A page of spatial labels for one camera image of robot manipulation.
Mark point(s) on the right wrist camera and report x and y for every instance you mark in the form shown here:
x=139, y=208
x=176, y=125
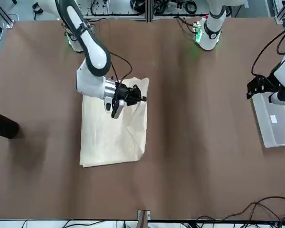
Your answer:
x=117, y=110

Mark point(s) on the black vase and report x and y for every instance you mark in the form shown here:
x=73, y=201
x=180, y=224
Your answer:
x=2, y=126

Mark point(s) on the beige tablecloth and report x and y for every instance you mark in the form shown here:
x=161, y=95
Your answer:
x=104, y=142

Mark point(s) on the white square label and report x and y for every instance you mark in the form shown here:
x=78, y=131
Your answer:
x=273, y=118

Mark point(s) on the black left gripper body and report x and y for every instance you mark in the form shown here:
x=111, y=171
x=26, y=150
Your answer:
x=272, y=86

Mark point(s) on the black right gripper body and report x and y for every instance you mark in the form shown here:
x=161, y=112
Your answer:
x=123, y=93

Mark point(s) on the aluminium corner profile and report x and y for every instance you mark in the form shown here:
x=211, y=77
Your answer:
x=280, y=17
x=8, y=22

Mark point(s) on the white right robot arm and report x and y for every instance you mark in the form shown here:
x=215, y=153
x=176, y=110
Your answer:
x=95, y=54

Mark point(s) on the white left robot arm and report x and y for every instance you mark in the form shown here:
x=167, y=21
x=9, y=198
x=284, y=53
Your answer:
x=211, y=35

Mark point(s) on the aluminium camera post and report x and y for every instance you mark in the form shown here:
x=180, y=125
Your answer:
x=143, y=219
x=148, y=12

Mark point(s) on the clear plastic bin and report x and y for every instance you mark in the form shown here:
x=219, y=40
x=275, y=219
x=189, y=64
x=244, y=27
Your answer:
x=275, y=135

